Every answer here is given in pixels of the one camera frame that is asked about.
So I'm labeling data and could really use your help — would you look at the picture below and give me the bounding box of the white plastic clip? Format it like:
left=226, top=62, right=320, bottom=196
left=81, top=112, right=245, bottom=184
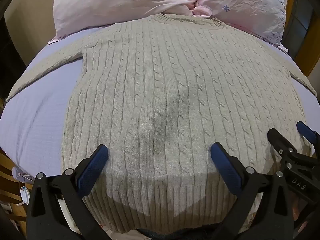
left=12, top=168, right=34, bottom=182

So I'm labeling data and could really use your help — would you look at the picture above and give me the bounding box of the beige cable-knit sweater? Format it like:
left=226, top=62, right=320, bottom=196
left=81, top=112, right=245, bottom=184
left=5, top=14, right=317, bottom=233

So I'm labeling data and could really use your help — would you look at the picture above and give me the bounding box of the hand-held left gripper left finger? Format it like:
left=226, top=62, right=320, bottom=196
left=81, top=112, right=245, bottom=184
left=26, top=144, right=109, bottom=240

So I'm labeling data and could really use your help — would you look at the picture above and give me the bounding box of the pink floral pillow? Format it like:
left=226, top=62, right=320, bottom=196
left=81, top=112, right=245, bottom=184
left=47, top=0, right=288, bottom=53

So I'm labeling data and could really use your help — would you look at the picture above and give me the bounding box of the wooden chair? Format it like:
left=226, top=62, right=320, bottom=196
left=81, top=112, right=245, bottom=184
left=0, top=150, right=33, bottom=230

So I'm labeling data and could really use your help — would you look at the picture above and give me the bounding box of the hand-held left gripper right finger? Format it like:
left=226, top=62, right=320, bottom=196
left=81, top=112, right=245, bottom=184
left=210, top=142, right=294, bottom=240

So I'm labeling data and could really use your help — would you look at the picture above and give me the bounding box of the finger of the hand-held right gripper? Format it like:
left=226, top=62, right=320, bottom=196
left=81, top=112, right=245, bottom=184
left=296, top=120, right=320, bottom=145
left=267, top=128, right=298, bottom=156

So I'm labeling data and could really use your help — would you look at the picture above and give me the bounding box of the small white round object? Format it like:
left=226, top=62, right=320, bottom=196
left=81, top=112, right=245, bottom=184
left=19, top=186, right=31, bottom=207

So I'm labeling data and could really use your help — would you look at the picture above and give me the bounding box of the lavender bed sheet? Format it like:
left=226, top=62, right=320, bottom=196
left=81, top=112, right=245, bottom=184
left=0, top=27, right=320, bottom=178

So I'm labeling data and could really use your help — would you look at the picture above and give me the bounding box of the wooden bed frame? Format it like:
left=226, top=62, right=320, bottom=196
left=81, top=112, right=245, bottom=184
left=285, top=0, right=320, bottom=78

